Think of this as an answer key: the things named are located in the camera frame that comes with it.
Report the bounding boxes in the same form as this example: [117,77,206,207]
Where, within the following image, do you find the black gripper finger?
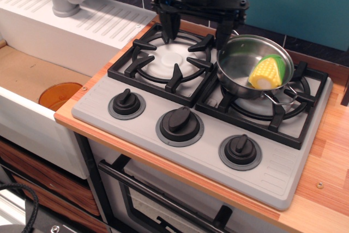
[158,4,180,40]
[215,17,236,50]

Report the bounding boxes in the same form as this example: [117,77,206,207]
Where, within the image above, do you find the small steel pot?
[217,34,298,105]

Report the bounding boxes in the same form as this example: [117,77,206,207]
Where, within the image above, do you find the yellow green toy corncob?
[248,54,286,89]

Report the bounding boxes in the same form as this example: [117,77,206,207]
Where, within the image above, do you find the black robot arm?
[152,0,250,50]

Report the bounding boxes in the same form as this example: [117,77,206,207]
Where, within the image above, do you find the black left stove knob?
[108,88,146,121]

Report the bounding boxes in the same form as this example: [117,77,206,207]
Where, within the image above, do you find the black stove knob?
[219,134,262,171]
[155,106,204,147]
[108,88,146,121]

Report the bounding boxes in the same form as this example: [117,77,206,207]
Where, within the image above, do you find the black middle stove knob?
[155,106,204,147]

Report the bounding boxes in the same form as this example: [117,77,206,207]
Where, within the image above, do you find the black right stove knob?
[219,134,262,171]

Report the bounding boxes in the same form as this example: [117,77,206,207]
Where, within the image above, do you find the grey toy stove top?
[71,40,334,212]

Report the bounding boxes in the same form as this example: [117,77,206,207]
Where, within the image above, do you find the black right burner grate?
[195,56,333,150]

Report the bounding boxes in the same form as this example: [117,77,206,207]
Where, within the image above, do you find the white toy sink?
[1,0,155,179]

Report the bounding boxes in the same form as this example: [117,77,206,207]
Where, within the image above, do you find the orange plastic plate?
[38,82,82,111]

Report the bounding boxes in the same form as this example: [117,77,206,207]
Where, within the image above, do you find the toy oven door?
[89,140,283,232]

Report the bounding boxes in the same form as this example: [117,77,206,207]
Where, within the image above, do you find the wooden drawer fronts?
[1,138,108,232]

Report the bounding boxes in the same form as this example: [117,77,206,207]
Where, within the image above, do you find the black cable lower left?
[0,182,39,233]

